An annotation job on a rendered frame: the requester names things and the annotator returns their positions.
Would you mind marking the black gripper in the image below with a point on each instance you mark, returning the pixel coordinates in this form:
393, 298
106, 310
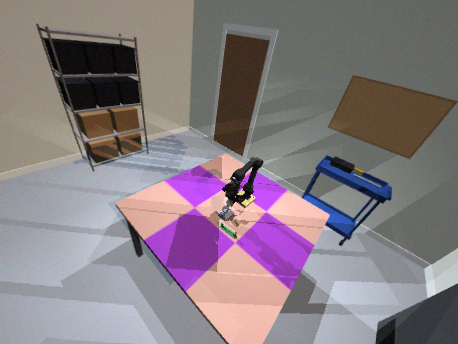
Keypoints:
238, 198

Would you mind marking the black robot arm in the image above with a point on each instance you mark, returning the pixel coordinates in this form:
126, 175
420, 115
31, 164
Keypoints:
239, 174

